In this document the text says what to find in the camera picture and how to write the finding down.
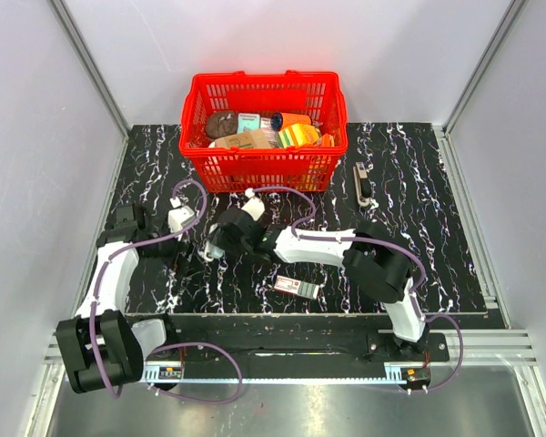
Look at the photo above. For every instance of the yellow green striped box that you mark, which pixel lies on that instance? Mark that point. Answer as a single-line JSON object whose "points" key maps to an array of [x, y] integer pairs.
{"points": [[298, 135]]}

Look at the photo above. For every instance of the red plastic shopping basket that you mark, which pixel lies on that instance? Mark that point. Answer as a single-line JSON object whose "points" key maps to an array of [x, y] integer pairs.
{"points": [[316, 94]]}

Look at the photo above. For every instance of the teal small box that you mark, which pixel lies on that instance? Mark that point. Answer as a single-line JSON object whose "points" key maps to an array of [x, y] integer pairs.
{"points": [[248, 122]]}

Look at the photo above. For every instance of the brown round cookie pack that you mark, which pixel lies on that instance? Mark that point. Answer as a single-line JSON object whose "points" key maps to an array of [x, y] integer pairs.
{"points": [[221, 124]]}

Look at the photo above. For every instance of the light blue stapler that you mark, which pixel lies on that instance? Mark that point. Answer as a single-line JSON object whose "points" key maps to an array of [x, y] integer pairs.
{"points": [[211, 252]]}

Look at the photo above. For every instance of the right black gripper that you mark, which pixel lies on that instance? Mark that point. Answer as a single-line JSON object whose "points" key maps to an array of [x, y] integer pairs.
{"points": [[219, 236]]}

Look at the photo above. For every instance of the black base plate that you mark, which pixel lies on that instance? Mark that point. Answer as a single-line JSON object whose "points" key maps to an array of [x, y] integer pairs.
{"points": [[309, 349]]}

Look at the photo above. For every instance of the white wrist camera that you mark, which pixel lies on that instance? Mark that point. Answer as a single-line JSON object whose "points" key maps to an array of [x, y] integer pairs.
{"points": [[254, 205], [179, 216]]}

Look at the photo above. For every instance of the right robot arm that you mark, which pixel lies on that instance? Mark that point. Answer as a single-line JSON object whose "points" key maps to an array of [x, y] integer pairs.
{"points": [[383, 270]]}

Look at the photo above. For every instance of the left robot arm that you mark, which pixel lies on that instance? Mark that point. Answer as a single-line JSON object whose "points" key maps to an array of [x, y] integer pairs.
{"points": [[99, 347]]}

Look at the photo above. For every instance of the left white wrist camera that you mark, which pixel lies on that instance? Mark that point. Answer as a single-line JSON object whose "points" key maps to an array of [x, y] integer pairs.
{"points": [[179, 216]]}

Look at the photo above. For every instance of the beige stapler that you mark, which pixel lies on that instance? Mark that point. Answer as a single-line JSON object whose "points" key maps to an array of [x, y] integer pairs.
{"points": [[363, 186]]}

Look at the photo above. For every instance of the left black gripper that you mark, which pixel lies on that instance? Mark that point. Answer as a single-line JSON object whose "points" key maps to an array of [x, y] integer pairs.
{"points": [[176, 248]]}

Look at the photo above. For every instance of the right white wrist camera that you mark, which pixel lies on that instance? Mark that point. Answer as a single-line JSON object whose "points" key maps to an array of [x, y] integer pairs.
{"points": [[254, 205]]}

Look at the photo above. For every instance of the red white staple box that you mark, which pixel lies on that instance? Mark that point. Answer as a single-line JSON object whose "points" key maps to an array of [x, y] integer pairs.
{"points": [[296, 287]]}

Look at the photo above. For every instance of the orange cylinder can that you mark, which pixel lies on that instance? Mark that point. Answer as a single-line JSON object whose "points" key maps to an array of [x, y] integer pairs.
{"points": [[282, 120]]}

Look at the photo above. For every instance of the brown cardboard box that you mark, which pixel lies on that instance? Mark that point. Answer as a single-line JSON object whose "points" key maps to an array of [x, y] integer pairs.
{"points": [[252, 139]]}

